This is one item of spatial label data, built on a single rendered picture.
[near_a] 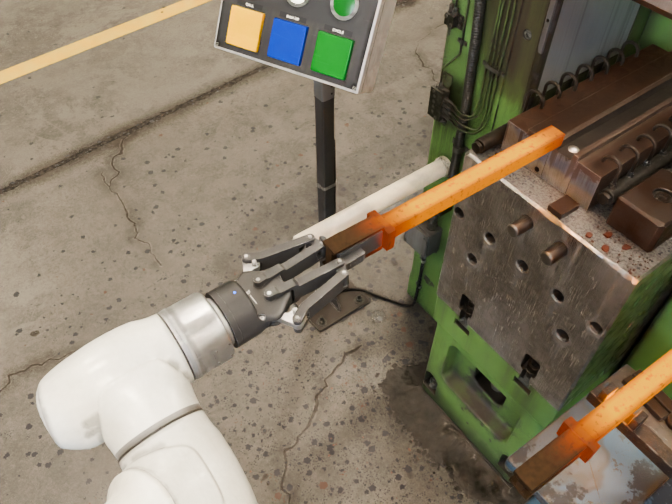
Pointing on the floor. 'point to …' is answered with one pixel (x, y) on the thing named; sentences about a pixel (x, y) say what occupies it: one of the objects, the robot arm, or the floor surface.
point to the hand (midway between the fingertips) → (355, 243)
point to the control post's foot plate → (337, 308)
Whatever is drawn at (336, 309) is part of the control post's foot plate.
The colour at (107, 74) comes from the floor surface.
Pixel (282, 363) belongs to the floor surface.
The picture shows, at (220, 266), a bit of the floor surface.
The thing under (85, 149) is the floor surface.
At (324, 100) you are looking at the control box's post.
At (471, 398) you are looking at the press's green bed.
